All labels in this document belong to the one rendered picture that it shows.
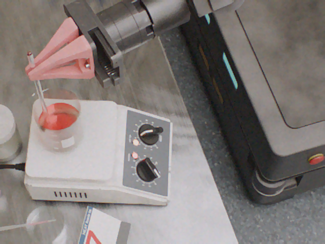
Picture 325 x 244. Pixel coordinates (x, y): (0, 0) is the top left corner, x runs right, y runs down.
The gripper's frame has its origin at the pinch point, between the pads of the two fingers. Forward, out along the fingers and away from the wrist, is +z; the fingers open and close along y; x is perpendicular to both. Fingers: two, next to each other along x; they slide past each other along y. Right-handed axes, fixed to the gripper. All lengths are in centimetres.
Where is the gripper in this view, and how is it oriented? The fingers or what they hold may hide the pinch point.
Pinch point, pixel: (33, 71)
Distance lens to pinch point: 87.2
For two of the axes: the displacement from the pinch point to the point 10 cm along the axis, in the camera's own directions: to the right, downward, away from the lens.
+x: 0.3, 4.2, 9.1
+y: 5.0, 7.8, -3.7
